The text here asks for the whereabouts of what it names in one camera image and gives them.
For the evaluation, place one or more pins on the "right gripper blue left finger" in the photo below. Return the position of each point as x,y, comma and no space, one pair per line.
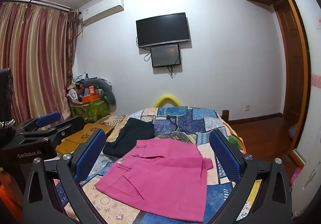
74,168

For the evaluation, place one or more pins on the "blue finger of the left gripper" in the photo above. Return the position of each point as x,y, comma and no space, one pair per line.
59,132
40,122

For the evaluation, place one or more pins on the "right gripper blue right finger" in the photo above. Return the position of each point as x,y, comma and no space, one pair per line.
239,170

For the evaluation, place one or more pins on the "pink pants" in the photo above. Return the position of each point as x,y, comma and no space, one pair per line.
165,177

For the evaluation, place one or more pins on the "orange box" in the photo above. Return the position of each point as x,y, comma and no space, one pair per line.
89,95

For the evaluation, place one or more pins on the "green storage basket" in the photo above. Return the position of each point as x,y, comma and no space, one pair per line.
91,111

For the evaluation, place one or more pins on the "patchwork patterned bed quilt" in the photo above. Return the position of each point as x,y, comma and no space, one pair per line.
189,125

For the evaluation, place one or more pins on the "grey plush toy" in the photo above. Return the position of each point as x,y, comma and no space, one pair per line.
105,89

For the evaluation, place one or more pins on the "dark navy folded garment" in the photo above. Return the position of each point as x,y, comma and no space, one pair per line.
133,130

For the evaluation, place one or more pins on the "striped red beige curtain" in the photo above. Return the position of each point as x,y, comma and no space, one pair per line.
38,44

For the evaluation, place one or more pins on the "yellow curved pillow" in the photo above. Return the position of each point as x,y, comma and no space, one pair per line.
165,99

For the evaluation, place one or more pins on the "wooden door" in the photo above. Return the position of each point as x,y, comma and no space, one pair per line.
298,68

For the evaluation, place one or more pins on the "white wall socket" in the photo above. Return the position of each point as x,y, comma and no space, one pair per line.
247,108

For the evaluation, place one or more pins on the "white wall air conditioner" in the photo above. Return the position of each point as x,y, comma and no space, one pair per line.
101,10

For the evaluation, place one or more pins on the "small black wall monitor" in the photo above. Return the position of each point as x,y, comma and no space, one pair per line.
165,55

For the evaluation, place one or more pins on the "black wall television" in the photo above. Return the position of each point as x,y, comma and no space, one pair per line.
164,29

